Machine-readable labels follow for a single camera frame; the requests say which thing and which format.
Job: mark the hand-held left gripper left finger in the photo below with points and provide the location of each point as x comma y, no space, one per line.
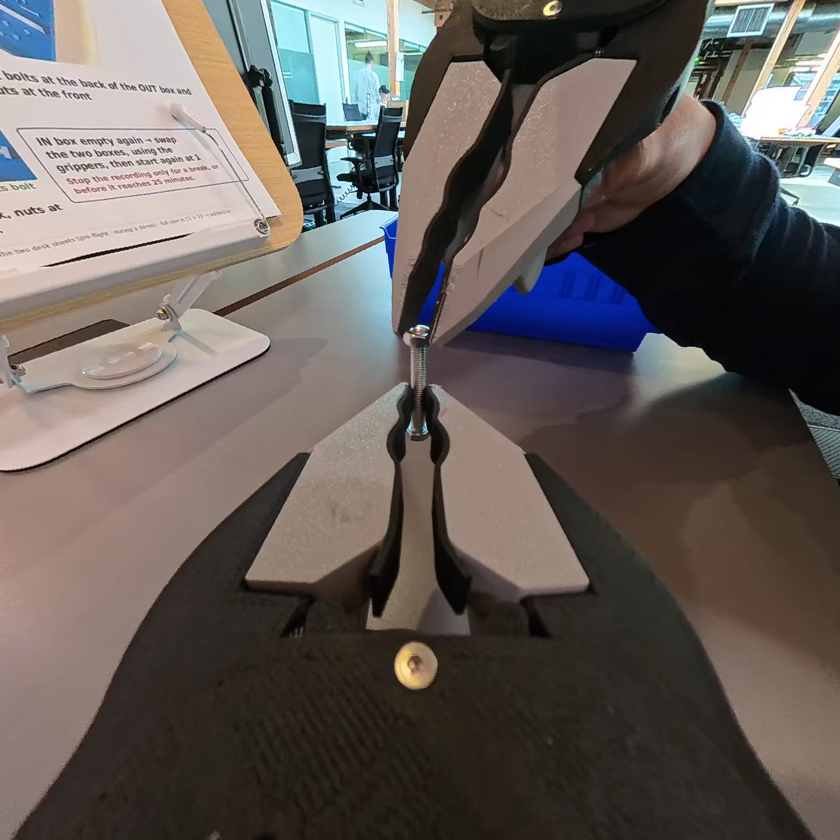
328,518

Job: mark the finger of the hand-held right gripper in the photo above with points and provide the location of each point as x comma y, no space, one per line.
558,131
433,131

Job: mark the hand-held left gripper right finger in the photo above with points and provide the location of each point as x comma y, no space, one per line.
505,525

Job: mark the silver hex nut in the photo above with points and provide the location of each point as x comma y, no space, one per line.
418,430

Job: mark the silver hex bolt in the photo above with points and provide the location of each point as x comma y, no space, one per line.
418,374

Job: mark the blue plastic bin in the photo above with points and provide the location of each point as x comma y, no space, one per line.
577,308

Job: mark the person's right forearm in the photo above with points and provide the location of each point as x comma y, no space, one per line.
741,275

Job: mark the person's right hand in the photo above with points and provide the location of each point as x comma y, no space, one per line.
643,190

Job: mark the group of black office chairs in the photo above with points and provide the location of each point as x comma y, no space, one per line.
377,151

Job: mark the grey panel on black stand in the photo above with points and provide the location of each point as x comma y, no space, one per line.
259,92

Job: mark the printed instruction sheet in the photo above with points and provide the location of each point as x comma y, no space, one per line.
131,118

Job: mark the grey mesh office chair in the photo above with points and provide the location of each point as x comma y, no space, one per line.
820,433

